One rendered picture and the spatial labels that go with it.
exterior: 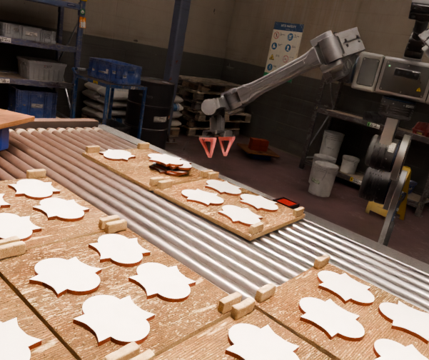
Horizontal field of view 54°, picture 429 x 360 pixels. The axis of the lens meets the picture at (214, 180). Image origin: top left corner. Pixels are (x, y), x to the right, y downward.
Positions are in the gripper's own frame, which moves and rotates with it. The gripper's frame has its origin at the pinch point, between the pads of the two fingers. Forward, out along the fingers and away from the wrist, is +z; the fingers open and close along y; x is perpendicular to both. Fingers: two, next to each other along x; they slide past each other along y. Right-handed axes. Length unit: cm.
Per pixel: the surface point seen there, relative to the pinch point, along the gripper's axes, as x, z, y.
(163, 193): -4.2, 11.7, 24.9
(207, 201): 9.0, 14.1, 18.0
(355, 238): 49, 27, -12
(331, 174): -93, 48, -345
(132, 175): -21.7, 6.9, 23.0
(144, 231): 11, 18, 48
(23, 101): -407, -42, -151
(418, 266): 69, 33, -11
